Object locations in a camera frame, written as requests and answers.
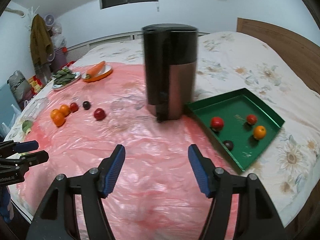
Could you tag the small red apple gripped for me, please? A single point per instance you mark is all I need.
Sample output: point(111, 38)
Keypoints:
point(251, 119)

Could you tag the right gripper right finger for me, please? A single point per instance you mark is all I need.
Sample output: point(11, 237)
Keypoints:
point(203, 171)

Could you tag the pink plastic sheet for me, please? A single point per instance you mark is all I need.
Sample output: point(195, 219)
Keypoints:
point(156, 195)

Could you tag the dark plum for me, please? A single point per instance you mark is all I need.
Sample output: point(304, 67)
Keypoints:
point(86, 105)
point(228, 144)

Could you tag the green leafy vegetables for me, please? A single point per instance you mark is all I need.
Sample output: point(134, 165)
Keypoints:
point(64, 76)

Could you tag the white bed frame rail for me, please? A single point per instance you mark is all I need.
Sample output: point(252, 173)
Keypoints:
point(77, 51)

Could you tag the wooden headboard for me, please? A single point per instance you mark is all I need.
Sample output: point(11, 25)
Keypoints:
point(300, 54)

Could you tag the orange rimmed white plate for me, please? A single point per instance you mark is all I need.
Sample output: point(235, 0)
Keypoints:
point(105, 72)

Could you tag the carrot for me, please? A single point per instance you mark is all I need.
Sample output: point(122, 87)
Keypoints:
point(94, 71)

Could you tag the dark plum back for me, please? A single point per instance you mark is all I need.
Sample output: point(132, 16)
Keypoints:
point(86, 105)

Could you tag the orange back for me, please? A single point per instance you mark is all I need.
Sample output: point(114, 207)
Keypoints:
point(65, 110)

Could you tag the large red apple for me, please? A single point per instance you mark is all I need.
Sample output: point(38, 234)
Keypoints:
point(217, 123)

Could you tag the white plate with greens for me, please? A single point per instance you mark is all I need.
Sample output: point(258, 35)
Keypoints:
point(61, 87)

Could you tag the green tray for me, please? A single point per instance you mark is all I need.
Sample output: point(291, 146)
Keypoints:
point(234, 107)

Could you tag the small orange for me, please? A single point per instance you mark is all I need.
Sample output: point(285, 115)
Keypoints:
point(259, 132)

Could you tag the grey bag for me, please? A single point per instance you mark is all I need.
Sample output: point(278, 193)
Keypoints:
point(20, 87)

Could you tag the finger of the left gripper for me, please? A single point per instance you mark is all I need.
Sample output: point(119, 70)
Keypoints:
point(10, 147)
point(32, 159)

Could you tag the black and copper canister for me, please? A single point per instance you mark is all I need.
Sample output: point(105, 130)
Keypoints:
point(170, 60)

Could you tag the bok choy leaf upper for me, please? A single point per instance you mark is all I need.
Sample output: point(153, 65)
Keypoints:
point(26, 126)

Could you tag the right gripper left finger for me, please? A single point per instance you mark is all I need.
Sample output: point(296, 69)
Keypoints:
point(110, 169)

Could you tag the hanging brown coat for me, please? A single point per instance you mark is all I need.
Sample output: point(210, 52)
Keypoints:
point(40, 42)

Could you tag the large orange front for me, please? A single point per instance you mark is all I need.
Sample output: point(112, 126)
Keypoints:
point(58, 119)

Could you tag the blue suitcase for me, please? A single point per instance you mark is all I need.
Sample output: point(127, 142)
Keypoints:
point(10, 110)

